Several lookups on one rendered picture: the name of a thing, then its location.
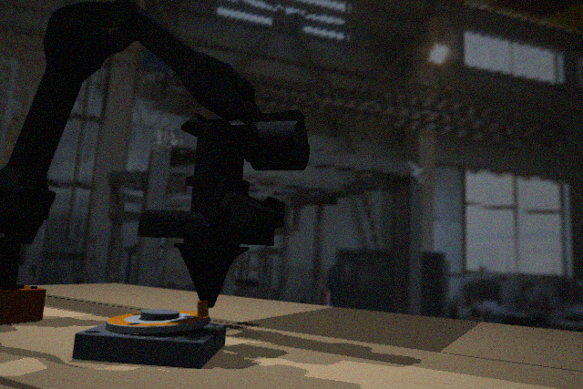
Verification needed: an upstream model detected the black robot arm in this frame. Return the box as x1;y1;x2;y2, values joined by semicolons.
0;0;310;290

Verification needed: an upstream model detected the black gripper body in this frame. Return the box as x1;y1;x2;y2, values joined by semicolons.
137;167;274;247

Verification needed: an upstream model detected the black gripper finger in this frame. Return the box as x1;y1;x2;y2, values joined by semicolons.
174;243;230;308
211;246;250;308

